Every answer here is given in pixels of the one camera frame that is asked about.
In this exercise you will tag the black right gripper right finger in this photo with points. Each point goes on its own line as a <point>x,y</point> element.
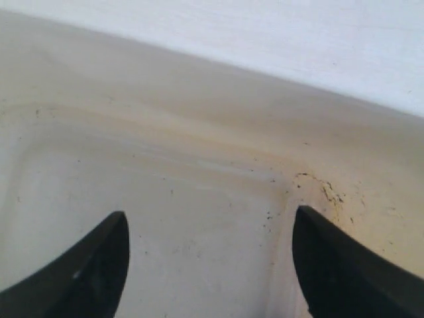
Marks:
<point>339,277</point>

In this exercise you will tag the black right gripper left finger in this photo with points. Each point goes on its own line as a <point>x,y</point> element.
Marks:
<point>86,281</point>

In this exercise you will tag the cream plastic bin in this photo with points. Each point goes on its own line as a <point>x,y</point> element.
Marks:
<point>208,161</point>

